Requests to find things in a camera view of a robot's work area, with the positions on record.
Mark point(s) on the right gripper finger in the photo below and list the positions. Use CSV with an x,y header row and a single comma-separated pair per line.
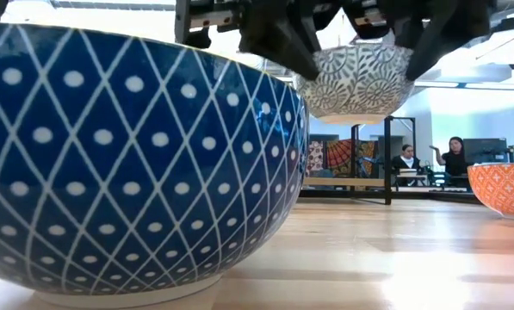
x,y
435,34
467,26

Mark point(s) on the black computer monitor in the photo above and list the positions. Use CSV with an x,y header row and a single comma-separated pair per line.
x,y
489,150

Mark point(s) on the orange mandala tapestry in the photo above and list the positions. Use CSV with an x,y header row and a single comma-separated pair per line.
x,y
338,157

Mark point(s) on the yellow-inside blue-lattice bowl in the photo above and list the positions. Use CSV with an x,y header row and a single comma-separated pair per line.
x,y
131,172

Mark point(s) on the ceiling light strip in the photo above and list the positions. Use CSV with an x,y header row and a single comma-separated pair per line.
x,y
497,86
437,83

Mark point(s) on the red-inside grey-patterned bowl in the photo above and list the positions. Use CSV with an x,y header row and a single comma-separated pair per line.
x,y
355,90

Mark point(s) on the light-blue-inside orange-patterned bowl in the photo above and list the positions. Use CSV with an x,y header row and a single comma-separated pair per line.
x,y
504,189

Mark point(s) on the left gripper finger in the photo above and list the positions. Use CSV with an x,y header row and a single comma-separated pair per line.
x,y
265,39
295,30

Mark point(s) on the white red patterned cloth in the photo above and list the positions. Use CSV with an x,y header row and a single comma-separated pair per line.
x,y
316,157

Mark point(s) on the wooden shelf black metal legs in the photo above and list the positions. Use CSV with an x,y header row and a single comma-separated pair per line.
x,y
387,163

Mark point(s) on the black metal rig frame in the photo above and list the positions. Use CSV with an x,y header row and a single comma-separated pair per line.
x,y
347,194

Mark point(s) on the person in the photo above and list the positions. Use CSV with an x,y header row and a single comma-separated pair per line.
x,y
454,163
406,161

